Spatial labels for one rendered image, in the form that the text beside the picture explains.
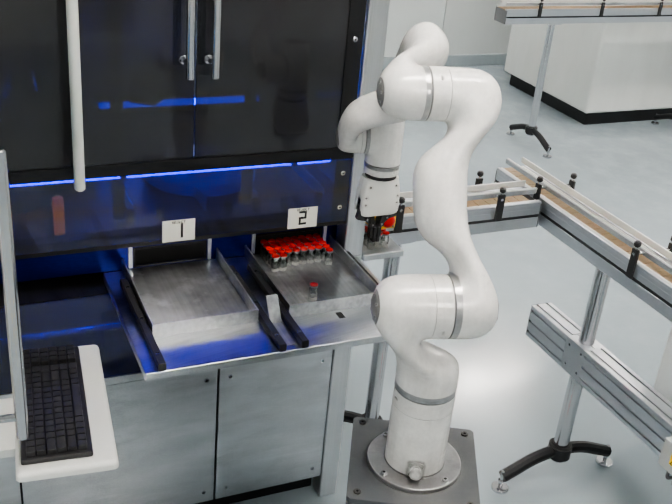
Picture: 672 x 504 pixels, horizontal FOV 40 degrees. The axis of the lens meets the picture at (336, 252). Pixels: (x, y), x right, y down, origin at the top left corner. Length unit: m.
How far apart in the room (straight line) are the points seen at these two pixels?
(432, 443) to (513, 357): 2.15
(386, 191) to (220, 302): 0.51
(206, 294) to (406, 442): 0.78
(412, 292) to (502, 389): 2.12
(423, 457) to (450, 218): 0.48
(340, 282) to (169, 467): 0.77
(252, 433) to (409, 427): 1.09
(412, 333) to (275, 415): 1.21
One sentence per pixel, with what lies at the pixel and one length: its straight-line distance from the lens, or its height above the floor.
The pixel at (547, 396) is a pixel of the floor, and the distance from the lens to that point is 3.75.
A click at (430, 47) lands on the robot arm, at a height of 1.64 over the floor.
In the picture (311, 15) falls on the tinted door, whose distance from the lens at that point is 2.30.
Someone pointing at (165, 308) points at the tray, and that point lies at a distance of 2.30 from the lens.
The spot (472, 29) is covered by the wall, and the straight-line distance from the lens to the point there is 8.14.
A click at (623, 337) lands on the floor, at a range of 4.28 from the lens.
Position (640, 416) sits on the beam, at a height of 0.50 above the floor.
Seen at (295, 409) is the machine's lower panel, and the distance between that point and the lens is 2.81.
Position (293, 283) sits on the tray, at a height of 0.88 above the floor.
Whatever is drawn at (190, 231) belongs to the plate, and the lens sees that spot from 2.38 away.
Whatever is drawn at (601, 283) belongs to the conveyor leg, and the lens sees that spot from 2.93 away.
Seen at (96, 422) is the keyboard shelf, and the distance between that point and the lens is 2.06.
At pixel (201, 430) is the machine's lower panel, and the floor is 0.37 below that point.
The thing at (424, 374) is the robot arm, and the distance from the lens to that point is 1.71.
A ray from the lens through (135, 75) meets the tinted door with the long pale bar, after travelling 2.21.
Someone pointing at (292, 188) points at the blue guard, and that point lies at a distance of 2.43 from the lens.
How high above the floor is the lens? 2.06
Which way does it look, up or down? 27 degrees down
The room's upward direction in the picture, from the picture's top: 6 degrees clockwise
